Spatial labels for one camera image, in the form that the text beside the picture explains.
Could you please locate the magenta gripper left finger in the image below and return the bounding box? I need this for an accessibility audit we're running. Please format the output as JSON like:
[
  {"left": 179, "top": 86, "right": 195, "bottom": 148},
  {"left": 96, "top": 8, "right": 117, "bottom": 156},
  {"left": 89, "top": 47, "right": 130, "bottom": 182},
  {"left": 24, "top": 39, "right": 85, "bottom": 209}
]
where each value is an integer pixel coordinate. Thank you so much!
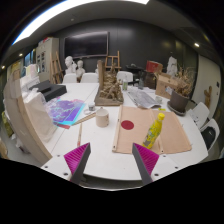
[{"left": 64, "top": 143, "right": 91, "bottom": 185}]

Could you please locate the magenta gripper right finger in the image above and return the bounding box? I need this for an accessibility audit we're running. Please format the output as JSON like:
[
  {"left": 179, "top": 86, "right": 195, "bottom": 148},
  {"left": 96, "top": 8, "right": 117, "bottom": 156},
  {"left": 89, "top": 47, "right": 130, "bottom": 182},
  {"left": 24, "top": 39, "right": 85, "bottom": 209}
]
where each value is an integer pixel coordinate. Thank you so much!
[{"left": 132, "top": 143, "right": 159, "bottom": 185}]

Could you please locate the wooden paintbrush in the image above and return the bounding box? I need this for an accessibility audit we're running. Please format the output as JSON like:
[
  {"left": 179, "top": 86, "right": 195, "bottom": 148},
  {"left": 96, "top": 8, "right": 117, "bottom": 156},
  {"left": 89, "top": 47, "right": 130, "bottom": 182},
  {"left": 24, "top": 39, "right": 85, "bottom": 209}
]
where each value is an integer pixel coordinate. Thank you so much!
[{"left": 77, "top": 123, "right": 82, "bottom": 147}]

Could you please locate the yellow plastic bottle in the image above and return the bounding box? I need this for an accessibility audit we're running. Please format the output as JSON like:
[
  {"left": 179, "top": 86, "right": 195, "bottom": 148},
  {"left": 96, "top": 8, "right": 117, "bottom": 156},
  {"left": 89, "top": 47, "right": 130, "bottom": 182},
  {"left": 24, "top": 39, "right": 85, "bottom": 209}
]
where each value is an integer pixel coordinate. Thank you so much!
[{"left": 143, "top": 113, "right": 165, "bottom": 149}]

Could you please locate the red round coaster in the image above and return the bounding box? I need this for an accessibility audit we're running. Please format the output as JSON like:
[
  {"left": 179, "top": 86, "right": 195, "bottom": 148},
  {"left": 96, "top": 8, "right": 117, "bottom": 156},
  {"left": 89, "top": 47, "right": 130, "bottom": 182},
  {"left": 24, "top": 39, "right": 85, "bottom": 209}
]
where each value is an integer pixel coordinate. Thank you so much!
[{"left": 121, "top": 120, "right": 134, "bottom": 130}]

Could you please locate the beige ceramic cup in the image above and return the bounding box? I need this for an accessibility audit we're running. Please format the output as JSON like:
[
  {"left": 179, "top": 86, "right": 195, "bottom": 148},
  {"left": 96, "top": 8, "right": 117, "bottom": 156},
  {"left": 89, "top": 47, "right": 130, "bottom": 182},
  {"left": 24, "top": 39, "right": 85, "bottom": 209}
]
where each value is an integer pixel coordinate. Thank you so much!
[{"left": 96, "top": 107, "right": 109, "bottom": 127}]

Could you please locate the small paint jar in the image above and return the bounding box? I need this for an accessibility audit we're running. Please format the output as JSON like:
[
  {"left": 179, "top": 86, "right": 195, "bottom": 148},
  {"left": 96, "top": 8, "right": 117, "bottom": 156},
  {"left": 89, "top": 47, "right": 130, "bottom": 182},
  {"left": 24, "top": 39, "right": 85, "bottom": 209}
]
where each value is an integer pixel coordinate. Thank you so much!
[{"left": 88, "top": 103, "right": 95, "bottom": 111}]

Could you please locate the newspaper sheet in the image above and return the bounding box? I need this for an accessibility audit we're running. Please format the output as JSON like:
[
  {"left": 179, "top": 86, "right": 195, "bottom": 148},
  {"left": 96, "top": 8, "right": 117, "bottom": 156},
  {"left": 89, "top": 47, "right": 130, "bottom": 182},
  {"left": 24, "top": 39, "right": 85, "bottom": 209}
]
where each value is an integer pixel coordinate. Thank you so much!
[{"left": 127, "top": 90, "right": 160, "bottom": 109}]

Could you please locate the white chair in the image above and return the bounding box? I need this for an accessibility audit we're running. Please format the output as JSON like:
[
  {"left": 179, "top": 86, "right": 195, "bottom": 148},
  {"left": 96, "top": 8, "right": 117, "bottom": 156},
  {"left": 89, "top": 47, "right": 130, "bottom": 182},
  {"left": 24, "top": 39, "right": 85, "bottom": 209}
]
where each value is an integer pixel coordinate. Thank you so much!
[
  {"left": 200, "top": 119, "right": 220, "bottom": 150},
  {"left": 81, "top": 73, "right": 99, "bottom": 83},
  {"left": 190, "top": 102, "right": 210, "bottom": 128},
  {"left": 63, "top": 73, "right": 77, "bottom": 84}
]

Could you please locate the black flat box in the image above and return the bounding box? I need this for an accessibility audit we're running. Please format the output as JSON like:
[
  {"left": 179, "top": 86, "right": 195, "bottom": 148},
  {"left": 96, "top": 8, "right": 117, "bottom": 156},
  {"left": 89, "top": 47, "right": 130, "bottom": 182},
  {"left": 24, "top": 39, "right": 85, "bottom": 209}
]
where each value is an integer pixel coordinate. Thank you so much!
[{"left": 30, "top": 80, "right": 67, "bottom": 101}]

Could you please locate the dark plant pot with twigs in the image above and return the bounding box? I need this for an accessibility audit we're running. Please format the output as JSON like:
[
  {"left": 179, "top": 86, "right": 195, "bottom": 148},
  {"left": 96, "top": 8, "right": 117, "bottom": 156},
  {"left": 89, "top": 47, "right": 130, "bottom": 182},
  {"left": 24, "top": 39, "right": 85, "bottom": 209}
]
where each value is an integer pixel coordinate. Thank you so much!
[{"left": 169, "top": 67, "right": 195, "bottom": 114}]

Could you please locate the white chair near right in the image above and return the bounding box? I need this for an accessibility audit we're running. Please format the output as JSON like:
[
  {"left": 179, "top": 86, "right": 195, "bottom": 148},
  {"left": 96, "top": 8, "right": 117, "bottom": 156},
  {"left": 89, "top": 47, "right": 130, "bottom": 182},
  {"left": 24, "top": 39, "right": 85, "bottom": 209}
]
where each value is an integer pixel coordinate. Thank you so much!
[{"left": 190, "top": 102, "right": 210, "bottom": 128}]

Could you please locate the cardboard box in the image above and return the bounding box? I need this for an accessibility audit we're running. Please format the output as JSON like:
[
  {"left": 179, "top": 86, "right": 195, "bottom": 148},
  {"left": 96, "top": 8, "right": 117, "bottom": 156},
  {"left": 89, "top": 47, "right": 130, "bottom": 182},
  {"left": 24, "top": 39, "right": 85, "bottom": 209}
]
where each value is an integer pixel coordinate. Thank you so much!
[{"left": 155, "top": 74, "right": 177, "bottom": 99}]

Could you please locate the white chair far left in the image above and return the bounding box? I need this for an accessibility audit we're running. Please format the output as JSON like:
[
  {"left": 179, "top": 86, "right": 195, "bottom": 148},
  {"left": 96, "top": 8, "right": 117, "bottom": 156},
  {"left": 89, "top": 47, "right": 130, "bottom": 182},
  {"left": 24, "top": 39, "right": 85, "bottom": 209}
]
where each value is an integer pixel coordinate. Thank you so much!
[{"left": 63, "top": 73, "right": 77, "bottom": 84}]

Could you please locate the white chair far middle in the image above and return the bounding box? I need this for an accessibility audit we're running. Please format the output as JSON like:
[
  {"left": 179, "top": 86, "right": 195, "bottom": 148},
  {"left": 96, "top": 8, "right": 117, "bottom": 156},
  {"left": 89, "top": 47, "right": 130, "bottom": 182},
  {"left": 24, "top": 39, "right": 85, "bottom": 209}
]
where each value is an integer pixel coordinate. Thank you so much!
[{"left": 81, "top": 73, "right": 99, "bottom": 83}]

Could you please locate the white plaster bust right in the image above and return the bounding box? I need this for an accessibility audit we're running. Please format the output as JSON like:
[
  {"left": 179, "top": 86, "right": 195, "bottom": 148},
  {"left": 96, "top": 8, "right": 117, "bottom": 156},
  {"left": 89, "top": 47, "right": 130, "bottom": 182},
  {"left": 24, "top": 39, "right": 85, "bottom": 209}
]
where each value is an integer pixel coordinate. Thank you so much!
[{"left": 76, "top": 60, "right": 85, "bottom": 78}]

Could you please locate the white plaster bust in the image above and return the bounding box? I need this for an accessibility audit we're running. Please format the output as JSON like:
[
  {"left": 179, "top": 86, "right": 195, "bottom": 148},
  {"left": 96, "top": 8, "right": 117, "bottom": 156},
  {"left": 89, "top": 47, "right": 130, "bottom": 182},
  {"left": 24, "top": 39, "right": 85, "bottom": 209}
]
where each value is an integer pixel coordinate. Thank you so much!
[
  {"left": 65, "top": 56, "right": 77, "bottom": 74},
  {"left": 76, "top": 60, "right": 85, "bottom": 78}
]

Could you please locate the wooden easel left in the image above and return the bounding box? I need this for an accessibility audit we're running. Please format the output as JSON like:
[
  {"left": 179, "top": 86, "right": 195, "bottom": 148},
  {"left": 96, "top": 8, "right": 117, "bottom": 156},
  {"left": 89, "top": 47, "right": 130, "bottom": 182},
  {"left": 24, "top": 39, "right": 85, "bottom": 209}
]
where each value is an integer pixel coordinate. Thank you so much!
[{"left": 50, "top": 52, "right": 64, "bottom": 84}]

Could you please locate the wooden easel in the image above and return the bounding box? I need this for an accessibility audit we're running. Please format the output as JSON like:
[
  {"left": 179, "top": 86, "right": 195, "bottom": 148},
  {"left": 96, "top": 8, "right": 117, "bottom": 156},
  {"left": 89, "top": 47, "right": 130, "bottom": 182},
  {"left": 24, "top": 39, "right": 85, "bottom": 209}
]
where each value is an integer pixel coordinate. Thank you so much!
[
  {"left": 105, "top": 51, "right": 121, "bottom": 71},
  {"left": 50, "top": 52, "right": 64, "bottom": 84}
]

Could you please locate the white plaster bust left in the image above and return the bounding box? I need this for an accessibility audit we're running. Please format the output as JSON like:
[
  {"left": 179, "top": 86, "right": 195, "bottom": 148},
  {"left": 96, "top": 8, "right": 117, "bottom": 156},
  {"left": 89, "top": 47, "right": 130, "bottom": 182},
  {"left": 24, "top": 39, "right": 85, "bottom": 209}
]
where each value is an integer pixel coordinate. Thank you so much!
[{"left": 65, "top": 56, "right": 77, "bottom": 74}]

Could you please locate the red box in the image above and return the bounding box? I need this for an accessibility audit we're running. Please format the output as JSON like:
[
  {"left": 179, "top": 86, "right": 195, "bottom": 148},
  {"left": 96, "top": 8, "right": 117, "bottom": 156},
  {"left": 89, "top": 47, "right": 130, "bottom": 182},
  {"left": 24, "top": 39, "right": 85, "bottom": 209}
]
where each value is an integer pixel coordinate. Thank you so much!
[{"left": 146, "top": 61, "right": 163, "bottom": 73}]

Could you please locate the wooden easel centre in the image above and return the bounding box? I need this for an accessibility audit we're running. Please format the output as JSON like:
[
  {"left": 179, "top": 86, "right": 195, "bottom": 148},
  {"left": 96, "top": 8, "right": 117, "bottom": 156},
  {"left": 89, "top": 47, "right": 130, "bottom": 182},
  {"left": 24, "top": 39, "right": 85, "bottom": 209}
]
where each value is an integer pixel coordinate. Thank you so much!
[{"left": 105, "top": 51, "right": 121, "bottom": 71}]

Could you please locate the wall television screen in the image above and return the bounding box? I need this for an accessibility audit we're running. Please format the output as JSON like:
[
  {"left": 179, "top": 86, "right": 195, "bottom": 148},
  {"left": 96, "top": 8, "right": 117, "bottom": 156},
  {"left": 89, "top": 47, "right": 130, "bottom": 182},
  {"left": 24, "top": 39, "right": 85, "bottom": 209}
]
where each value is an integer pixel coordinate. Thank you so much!
[{"left": 64, "top": 31, "right": 109, "bottom": 58}]

